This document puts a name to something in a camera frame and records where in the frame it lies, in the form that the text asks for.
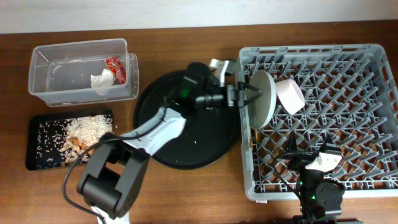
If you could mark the red snack wrapper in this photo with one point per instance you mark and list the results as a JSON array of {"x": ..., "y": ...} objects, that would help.
[{"x": 115, "y": 66}]

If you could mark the pink bowl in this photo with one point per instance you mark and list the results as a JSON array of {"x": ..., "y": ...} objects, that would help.
[{"x": 290, "y": 95}]

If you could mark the clear plastic bin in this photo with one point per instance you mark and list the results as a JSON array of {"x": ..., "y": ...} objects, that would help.
[{"x": 60, "y": 74}]

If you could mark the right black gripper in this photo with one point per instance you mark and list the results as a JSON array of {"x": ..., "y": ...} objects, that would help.
[{"x": 300, "y": 160}]

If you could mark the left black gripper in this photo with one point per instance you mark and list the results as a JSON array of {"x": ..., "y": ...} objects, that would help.
[{"x": 240, "y": 99}]

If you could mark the white napkin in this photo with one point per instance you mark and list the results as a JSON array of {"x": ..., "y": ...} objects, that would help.
[{"x": 101, "y": 83}]

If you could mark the black rectangular tray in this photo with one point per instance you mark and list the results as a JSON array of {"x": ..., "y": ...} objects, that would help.
[{"x": 48, "y": 134}]

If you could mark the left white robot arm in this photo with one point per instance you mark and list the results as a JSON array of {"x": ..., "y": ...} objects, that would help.
[{"x": 113, "y": 176}]

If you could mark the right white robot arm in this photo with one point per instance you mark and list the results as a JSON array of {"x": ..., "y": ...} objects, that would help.
[{"x": 320, "y": 198}]

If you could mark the round black serving tray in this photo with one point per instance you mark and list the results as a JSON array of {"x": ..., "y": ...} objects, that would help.
[{"x": 207, "y": 136}]

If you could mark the grey plate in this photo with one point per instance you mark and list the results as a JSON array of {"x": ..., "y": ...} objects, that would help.
[{"x": 261, "y": 110}]

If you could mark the orange carrot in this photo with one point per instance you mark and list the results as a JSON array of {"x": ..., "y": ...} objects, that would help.
[{"x": 81, "y": 145}]

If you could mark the grey dishwasher rack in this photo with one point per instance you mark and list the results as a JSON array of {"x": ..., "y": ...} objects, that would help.
[{"x": 350, "y": 95}]

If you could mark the rice and food scraps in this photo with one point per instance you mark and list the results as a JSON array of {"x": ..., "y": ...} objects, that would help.
[{"x": 87, "y": 130}]

